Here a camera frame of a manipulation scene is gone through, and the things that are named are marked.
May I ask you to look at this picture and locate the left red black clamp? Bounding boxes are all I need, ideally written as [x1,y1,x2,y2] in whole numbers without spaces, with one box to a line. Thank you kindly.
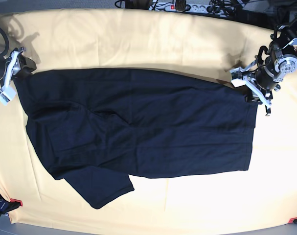
[0,194,23,217]

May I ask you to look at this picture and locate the black box on floor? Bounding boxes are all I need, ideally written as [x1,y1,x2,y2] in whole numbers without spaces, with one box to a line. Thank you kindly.
[233,9,269,28]

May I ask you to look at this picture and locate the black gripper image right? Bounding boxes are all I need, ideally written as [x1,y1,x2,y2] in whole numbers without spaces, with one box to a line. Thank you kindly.
[230,59,281,116]

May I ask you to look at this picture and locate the yellow table cloth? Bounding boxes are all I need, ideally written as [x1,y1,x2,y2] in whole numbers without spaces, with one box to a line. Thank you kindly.
[0,9,297,235]

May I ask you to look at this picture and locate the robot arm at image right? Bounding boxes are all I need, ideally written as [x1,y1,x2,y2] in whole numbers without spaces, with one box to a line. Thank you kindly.
[229,15,297,116]

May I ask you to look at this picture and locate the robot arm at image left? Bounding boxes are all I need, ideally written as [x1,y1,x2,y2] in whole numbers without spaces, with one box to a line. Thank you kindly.
[0,28,37,103]

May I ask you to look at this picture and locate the white power strip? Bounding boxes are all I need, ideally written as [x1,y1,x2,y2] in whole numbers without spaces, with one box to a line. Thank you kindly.
[149,0,229,18]

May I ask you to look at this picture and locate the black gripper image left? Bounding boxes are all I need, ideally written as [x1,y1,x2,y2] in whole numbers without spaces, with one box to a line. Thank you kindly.
[0,47,37,94]

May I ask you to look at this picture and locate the dark navy T-shirt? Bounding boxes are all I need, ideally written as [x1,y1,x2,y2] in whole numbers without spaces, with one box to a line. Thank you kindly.
[14,68,257,209]

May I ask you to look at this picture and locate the wrist camera board image right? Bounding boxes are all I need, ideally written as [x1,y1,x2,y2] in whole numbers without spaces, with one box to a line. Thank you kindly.
[231,71,246,88]

